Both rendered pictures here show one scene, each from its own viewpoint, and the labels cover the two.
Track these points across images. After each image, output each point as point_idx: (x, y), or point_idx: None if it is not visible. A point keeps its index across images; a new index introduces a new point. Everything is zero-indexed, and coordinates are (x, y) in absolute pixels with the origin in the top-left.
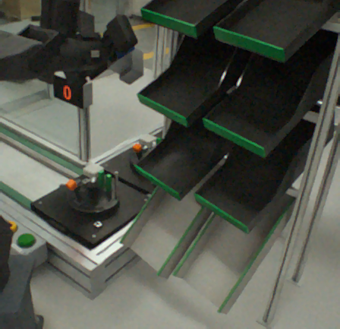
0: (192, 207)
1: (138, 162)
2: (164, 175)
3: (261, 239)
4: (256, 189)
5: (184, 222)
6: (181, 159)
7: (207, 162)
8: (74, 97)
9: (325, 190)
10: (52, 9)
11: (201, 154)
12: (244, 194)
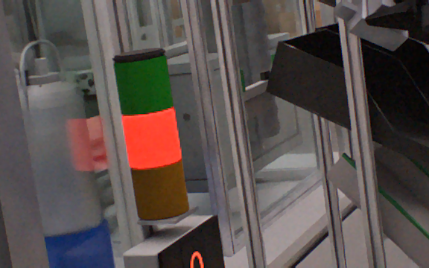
0: (419, 219)
1: None
2: None
3: None
4: None
5: None
6: (415, 138)
7: None
8: (211, 266)
9: (332, 150)
10: None
11: (402, 124)
12: None
